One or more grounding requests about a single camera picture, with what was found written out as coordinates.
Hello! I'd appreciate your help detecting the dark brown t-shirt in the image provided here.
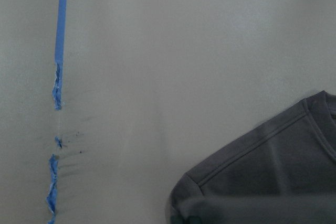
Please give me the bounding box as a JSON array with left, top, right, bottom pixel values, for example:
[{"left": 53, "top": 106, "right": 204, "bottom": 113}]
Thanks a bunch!
[{"left": 170, "top": 91, "right": 335, "bottom": 223}]

